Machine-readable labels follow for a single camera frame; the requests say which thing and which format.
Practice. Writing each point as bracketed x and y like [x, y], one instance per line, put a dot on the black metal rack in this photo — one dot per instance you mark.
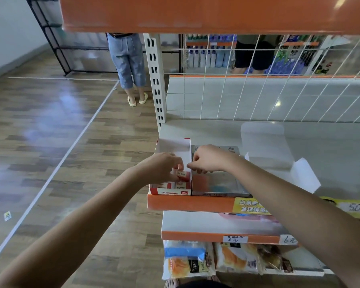
[78, 51]

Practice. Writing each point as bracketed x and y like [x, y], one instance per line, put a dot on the person's right forearm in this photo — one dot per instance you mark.
[306, 219]

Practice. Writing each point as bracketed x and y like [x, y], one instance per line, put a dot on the person's left hand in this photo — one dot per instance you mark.
[162, 169]

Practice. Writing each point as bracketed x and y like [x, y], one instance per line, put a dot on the white orange metal shelf unit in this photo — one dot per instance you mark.
[336, 147]

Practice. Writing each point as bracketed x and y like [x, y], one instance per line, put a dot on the person's left forearm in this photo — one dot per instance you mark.
[66, 237]

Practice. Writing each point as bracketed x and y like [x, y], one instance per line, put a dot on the box of pink-blue erasers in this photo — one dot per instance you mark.
[219, 184]

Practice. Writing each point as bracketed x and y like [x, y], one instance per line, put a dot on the blue orange snack packet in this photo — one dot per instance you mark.
[186, 261]

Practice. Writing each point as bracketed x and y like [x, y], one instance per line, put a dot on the yellow price label strip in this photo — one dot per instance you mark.
[348, 208]

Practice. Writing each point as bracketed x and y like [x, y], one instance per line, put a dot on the red eraser display box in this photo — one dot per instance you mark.
[168, 145]

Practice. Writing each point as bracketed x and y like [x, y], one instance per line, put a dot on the person's right hand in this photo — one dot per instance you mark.
[216, 159]

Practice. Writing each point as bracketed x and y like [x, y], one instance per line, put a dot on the snack packets on lower shelf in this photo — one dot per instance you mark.
[250, 205]

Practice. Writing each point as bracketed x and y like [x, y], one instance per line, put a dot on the red white small box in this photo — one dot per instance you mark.
[185, 176]

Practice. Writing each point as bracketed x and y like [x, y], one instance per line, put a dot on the blue white eraser box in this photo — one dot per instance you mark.
[264, 141]

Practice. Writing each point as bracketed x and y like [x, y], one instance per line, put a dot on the paper scrap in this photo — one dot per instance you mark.
[7, 216]

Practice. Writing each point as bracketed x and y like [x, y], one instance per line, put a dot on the row of blue bottles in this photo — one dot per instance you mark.
[201, 57]

